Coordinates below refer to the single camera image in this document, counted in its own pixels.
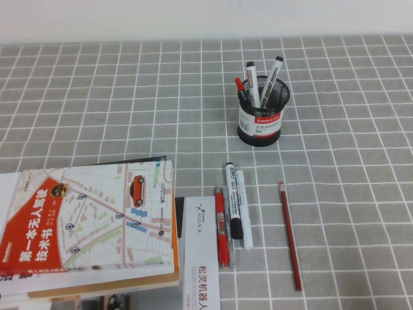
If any large white marker black cap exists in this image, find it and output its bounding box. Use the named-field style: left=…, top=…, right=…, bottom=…
left=225, top=161, right=244, bottom=240

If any plain white marker black cap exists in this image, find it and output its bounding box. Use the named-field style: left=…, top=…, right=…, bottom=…
left=245, top=61, right=262, bottom=108

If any red gel pen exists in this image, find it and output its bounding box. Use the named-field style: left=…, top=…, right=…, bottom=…
left=214, top=186, right=232, bottom=269

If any white paint marker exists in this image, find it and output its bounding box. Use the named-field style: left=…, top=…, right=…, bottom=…
left=234, top=170, right=254, bottom=251

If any clear grey pen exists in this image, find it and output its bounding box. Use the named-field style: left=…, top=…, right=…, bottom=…
left=221, top=189, right=236, bottom=269

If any red pencil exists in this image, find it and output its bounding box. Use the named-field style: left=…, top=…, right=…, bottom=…
left=277, top=181, right=303, bottom=292

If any black mesh pen holder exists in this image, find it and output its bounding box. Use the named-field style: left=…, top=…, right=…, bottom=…
left=237, top=74, right=291, bottom=148

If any red capped pen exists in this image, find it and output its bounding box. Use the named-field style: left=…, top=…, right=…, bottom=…
left=234, top=77, right=252, bottom=103

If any white booklet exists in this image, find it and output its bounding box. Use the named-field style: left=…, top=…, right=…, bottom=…
left=176, top=194, right=221, bottom=310

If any grey white marker black tip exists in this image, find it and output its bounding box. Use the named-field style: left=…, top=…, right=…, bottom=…
left=259, top=56, right=285, bottom=109

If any orange map cover book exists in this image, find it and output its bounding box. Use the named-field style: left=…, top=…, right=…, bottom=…
left=0, top=156, right=181, bottom=275

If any grey checked tablecloth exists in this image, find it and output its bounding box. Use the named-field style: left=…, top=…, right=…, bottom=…
left=0, top=34, right=413, bottom=310

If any white book with tan edge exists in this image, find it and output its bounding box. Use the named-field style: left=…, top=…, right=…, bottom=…
left=0, top=193, right=181, bottom=300

